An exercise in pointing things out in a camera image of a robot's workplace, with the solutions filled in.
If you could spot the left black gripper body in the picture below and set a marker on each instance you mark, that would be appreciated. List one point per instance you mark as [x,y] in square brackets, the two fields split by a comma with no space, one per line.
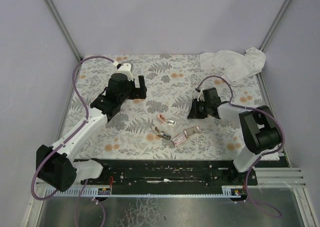
[137,90]

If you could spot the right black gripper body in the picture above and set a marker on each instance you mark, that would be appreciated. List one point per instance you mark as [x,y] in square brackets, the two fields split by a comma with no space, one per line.
[196,108]

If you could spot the red white staple box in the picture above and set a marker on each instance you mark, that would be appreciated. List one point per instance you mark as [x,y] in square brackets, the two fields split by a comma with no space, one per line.
[179,139]

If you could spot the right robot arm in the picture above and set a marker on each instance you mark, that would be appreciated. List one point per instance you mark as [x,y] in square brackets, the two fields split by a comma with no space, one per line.
[259,128]

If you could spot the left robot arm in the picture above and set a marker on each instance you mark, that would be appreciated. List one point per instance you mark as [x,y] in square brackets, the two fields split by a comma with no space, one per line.
[56,165]

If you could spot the floral patterned table mat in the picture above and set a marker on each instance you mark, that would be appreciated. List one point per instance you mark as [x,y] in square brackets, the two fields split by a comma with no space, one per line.
[171,81]

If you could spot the white crumpled cloth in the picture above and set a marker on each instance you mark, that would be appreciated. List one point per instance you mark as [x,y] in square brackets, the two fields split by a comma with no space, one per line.
[235,67]

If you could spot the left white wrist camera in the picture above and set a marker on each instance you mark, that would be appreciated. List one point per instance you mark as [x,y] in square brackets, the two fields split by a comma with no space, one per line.
[124,68]

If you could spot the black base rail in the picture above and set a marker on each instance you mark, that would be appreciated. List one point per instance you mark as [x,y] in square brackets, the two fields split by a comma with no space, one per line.
[214,172]

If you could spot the white cable duct strip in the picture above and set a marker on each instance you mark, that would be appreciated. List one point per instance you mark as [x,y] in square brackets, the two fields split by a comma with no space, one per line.
[162,190]

